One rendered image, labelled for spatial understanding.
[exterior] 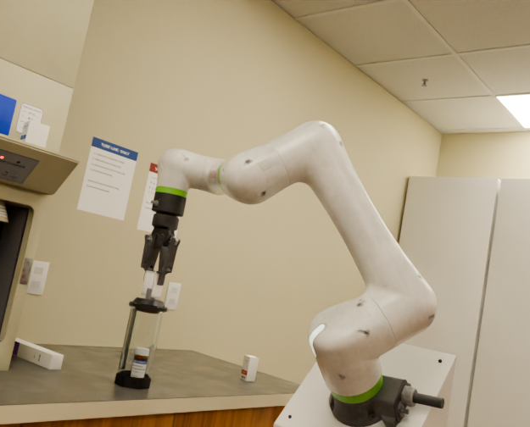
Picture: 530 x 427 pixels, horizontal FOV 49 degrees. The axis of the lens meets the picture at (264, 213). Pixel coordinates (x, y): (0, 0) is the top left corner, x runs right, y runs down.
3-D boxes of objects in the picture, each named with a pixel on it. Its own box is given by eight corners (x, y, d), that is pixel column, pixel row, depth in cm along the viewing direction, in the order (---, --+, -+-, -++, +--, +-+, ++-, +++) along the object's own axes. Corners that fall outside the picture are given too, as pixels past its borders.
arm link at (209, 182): (221, 149, 142) (212, 194, 142) (266, 160, 145) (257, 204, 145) (202, 154, 177) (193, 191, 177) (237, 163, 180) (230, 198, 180)
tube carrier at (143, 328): (105, 375, 162) (121, 299, 164) (135, 375, 170) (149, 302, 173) (131, 385, 155) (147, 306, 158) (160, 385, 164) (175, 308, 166)
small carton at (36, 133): (19, 145, 147) (24, 122, 148) (38, 151, 150) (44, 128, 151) (24, 143, 143) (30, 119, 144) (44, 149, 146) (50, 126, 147)
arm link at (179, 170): (159, 147, 175) (163, 141, 164) (200, 157, 178) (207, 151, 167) (150, 193, 173) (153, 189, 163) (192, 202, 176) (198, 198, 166)
